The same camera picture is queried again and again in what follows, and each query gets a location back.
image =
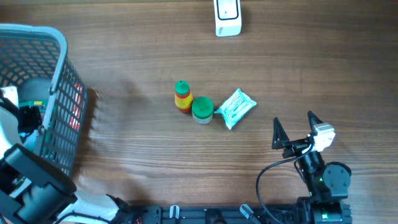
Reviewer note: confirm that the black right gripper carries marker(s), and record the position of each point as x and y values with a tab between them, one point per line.
281	140

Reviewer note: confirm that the teal wet wipes packet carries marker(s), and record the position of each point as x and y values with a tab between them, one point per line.
235	107

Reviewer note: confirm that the green lid white jar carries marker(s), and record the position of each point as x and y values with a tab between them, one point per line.
202	110

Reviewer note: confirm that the red yellow sauce bottle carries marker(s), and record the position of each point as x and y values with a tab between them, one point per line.
183	96

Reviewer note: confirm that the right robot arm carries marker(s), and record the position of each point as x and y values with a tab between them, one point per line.
327	183

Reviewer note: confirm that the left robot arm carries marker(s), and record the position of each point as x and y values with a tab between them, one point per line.
33	190

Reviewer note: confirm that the white barcode scanner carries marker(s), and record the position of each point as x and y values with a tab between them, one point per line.
228	17

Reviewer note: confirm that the grey plastic mesh basket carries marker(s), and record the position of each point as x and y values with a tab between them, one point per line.
35	60

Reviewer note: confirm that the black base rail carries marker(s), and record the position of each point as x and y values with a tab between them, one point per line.
279	213

